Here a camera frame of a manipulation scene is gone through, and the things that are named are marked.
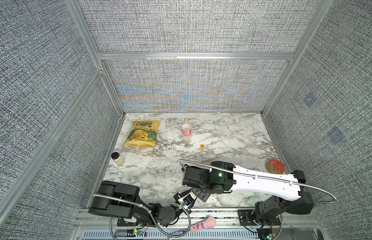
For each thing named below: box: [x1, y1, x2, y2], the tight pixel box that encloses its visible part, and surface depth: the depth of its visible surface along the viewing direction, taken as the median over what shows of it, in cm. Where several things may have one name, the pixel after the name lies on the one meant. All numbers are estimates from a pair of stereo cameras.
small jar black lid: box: [111, 152, 125, 167], surface depth 87 cm
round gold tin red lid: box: [266, 159, 286, 175], surface depth 89 cm
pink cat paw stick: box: [190, 216, 217, 233], surface depth 70 cm
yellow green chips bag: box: [124, 118, 161, 146], surface depth 100 cm
